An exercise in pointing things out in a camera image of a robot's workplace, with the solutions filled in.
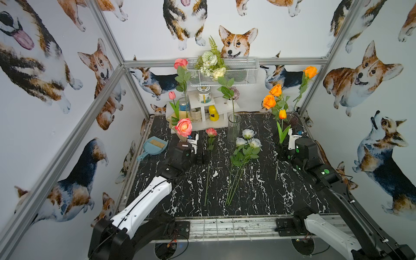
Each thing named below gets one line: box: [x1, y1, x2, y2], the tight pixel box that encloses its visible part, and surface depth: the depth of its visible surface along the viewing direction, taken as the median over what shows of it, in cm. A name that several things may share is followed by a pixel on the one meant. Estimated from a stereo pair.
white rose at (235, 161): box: [225, 137, 248, 206], surface depth 99 cm
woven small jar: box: [190, 107, 203, 123], surface depth 116 cm
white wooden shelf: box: [165, 89, 240, 134], surface depth 108 cm
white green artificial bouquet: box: [194, 35, 227, 81], surface depth 82 cm
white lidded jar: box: [196, 86, 212, 104], surface depth 94 cm
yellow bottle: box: [208, 105, 220, 122], surface depth 115 cm
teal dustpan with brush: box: [136, 135, 169, 161], surface depth 106 cm
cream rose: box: [211, 66, 236, 130], surface depth 83 cm
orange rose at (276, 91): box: [268, 83, 291, 121], surface depth 87 cm
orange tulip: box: [275, 108, 292, 181], surface depth 76 cm
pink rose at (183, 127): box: [174, 118, 193, 138], surface depth 69 cm
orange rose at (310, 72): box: [288, 66, 320, 121], surface depth 87 cm
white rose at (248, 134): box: [241, 128, 256, 140], surface depth 108 cm
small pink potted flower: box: [229, 86, 240, 101], surface depth 101 cm
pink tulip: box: [168, 91, 180, 126], surface depth 92 cm
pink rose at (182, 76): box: [173, 58, 191, 118], surface depth 86 cm
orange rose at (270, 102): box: [262, 94, 289, 123], surface depth 83 cm
